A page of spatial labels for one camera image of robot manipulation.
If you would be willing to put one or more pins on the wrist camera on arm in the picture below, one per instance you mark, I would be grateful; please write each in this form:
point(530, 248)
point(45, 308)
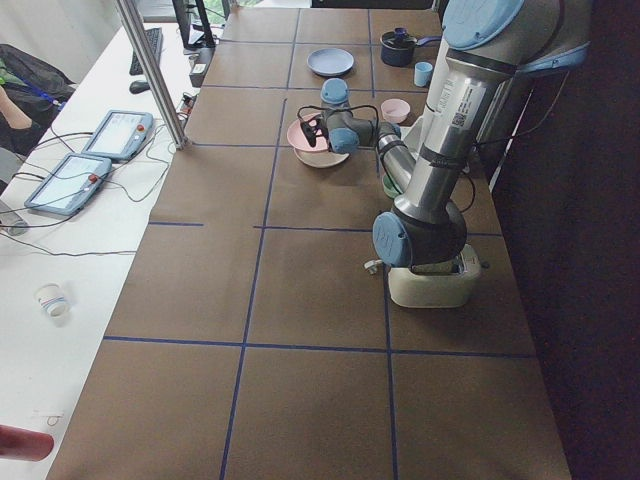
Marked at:
point(312, 132)

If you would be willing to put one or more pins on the far teach pendant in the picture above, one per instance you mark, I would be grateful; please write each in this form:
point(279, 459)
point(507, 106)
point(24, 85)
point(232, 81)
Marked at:
point(120, 136)

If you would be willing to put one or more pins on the pink bowl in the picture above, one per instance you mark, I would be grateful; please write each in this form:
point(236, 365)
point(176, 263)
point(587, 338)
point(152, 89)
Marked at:
point(395, 110)

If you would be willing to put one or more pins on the teach pendant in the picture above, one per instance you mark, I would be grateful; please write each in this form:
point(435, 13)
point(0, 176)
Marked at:
point(120, 136)
point(70, 185)

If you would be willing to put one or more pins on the pink plate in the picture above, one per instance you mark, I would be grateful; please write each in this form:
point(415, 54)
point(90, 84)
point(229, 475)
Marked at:
point(297, 138)

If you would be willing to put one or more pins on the light blue cup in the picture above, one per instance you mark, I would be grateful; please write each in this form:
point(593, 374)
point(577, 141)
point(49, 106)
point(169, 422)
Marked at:
point(422, 73)

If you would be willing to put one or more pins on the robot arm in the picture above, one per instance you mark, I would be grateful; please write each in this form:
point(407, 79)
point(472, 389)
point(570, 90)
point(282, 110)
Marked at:
point(484, 44)

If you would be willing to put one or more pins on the person at desk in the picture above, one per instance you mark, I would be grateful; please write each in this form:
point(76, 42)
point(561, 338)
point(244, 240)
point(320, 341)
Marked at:
point(33, 92)

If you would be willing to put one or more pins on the paper cup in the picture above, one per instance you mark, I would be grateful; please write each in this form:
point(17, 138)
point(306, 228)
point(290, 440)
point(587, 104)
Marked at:
point(52, 300)

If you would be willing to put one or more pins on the cream toaster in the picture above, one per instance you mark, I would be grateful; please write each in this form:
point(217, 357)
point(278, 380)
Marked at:
point(444, 285)

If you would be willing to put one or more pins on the white toaster plug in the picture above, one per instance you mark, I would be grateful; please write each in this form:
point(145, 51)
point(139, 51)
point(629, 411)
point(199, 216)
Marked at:
point(372, 266)

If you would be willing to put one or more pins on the blue plate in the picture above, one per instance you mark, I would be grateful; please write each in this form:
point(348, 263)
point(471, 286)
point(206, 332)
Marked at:
point(330, 62)

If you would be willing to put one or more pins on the black computer mouse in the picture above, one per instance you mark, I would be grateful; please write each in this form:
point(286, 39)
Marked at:
point(138, 86)

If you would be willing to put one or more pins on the green bowl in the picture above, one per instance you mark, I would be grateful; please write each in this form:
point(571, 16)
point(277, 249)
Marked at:
point(390, 189)

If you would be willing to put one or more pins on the aluminium frame post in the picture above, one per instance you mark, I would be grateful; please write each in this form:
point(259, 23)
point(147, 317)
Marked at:
point(134, 28)

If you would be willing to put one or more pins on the red cylinder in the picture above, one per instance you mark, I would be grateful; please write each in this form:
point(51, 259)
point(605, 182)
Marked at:
point(22, 444)

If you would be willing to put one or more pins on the near teach pendant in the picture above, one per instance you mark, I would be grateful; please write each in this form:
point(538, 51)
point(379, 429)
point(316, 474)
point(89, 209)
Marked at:
point(70, 185)

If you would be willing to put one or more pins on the black monitor stand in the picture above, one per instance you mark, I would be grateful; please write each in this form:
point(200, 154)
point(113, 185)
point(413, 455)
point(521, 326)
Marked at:
point(193, 23)

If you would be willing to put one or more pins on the dark blue pot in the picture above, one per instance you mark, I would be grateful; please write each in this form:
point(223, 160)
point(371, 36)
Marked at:
point(398, 46)

